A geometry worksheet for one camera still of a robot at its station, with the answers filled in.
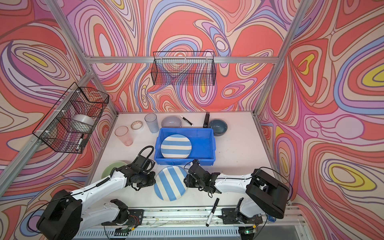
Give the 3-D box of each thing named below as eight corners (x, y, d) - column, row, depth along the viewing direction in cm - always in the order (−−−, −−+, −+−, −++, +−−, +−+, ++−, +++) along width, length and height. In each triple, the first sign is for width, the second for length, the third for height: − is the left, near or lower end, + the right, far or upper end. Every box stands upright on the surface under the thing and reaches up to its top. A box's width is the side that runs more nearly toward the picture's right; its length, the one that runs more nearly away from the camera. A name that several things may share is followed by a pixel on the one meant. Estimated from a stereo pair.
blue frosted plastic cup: (148, 133, 109) (143, 121, 98) (150, 125, 113) (145, 113, 103) (158, 133, 109) (155, 121, 98) (160, 125, 113) (156, 113, 103)
